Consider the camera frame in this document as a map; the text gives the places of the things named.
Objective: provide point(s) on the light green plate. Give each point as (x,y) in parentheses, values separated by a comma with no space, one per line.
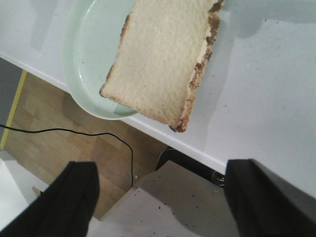
(90,44)

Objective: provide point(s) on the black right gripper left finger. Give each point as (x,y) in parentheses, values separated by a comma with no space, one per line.
(64,209)

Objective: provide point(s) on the toast slice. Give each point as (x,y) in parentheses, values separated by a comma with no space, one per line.
(163,50)

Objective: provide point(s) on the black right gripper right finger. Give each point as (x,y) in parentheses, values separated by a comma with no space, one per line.
(265,205)

